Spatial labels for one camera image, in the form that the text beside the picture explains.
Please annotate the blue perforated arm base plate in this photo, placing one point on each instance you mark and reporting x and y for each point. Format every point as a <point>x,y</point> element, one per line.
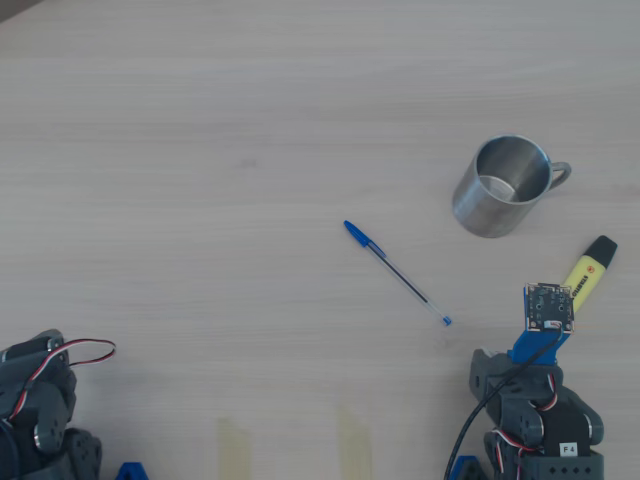
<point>132,472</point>

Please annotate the grey gripper with camera mount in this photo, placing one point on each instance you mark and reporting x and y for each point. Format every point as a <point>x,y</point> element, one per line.
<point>487,372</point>

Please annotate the blue small arm base plate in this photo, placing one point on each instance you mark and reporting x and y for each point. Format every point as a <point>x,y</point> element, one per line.
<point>465,470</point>

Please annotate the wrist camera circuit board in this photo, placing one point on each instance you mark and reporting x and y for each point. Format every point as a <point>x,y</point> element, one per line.
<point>547,305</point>

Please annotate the grey robot arm without camera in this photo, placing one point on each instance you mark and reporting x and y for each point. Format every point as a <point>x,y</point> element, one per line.
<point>50,410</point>

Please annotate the yellow highlighter with black cap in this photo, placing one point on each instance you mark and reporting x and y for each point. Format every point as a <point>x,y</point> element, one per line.
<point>589,270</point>

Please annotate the blue ballpoint pen with cap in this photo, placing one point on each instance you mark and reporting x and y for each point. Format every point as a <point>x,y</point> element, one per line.
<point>400,277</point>

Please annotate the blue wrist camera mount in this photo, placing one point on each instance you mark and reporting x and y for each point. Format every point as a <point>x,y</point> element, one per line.
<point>530,347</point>

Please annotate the yellow masking tape strip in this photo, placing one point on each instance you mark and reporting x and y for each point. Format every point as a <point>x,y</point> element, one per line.
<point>355,445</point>

